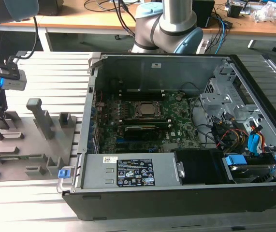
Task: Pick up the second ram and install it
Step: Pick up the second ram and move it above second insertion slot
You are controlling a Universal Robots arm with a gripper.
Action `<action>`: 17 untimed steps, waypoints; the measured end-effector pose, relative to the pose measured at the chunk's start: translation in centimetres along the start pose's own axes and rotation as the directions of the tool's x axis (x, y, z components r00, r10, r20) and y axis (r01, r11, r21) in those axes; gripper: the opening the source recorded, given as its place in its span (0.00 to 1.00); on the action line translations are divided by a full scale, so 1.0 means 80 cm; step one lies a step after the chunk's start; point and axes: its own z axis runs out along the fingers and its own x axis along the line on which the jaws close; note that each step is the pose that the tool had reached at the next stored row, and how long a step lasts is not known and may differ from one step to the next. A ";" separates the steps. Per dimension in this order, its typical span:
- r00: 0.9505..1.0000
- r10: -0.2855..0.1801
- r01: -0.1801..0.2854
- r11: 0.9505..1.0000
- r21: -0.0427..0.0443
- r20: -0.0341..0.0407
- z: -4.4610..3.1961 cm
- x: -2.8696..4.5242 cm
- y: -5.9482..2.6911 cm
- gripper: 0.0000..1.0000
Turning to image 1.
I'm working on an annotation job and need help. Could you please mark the black RAM slot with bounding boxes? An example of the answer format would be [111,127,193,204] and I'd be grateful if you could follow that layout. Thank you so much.
[119,97,165,101]
[122,120,170,124]
[120,116,173,121]
[119,91,165,95]
[119,88,165,92]
[119,94,165,98]

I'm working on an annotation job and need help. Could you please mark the installed RAM stick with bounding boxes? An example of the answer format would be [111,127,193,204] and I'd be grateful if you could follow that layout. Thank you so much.
[124,121,169,127]

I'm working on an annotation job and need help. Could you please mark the grey parts rack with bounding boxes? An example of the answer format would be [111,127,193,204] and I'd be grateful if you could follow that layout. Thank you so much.
[0,98,78,182]

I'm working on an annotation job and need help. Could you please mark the black flat case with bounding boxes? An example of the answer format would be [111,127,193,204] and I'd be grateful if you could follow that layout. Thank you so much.
[38,0,65,15]

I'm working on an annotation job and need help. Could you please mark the grey power supply unit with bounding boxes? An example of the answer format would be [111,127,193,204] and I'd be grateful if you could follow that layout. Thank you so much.
[81,152,184,189]

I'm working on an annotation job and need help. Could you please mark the wooden desk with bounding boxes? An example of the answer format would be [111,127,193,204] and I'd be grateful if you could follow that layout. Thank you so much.
[0,0,276,53]

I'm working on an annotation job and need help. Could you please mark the CPU socket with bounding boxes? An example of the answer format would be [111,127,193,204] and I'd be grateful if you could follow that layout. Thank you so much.
[127,99,167,119]

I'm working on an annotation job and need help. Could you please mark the metal socket cover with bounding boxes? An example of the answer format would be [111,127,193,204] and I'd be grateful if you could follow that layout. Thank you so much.
[131,101,165,119]

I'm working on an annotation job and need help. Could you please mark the black graphics card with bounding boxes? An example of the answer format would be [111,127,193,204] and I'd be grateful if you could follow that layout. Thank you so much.
[124,125,160,141]

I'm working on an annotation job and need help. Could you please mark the silver CPU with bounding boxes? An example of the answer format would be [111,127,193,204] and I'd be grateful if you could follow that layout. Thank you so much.
[138,102,161,116]

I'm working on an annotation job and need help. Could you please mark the green motherboard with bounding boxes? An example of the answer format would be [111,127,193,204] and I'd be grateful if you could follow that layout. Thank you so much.
[93,88,203,154]

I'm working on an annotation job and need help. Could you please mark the open black PC case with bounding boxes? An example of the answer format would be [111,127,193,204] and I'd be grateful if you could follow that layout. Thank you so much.
[57,52,276,222]

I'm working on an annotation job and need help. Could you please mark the black plastic shroud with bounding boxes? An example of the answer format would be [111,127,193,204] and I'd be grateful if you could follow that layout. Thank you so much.
[171,149,227,186]

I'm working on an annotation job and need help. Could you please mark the white power strip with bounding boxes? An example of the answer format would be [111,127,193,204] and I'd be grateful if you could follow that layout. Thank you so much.
[197,39,210,54]

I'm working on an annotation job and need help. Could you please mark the black power connector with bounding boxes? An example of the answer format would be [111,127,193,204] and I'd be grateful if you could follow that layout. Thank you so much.
[211,123,226,151]

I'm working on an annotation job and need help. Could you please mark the grey metal drive cage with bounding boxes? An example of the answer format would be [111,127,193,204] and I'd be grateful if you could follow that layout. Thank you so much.
[199,64,261,126]

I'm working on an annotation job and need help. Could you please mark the black box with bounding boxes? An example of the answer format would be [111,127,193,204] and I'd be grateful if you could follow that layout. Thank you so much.
[192,0,216,29]

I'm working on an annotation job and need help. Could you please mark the blue disk carrier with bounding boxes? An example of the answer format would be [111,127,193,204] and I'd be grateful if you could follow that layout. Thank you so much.
[223,154,276,170]

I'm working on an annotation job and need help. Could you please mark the small black device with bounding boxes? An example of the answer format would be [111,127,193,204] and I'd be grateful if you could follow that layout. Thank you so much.
[226,2,245,18]

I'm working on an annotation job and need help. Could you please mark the silver hard disk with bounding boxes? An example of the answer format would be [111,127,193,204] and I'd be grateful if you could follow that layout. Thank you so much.
[229,164,276,183]

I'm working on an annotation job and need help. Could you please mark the clear plastic bag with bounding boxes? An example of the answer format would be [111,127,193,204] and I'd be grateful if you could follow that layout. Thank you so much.
[250,1,276,24]

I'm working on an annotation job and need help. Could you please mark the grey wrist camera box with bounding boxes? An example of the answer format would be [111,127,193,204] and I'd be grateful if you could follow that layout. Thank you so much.
[0,69,28,91]

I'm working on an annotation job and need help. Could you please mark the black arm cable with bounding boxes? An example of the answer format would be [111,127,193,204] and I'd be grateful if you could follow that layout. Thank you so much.
[7,15,40,64]

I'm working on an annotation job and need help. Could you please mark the red yellow power wires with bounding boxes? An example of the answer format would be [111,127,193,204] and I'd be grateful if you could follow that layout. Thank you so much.
[221,128,248,148]

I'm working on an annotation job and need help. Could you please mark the blue flat wire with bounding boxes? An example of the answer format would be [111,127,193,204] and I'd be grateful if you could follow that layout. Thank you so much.
[247,125,261,157]

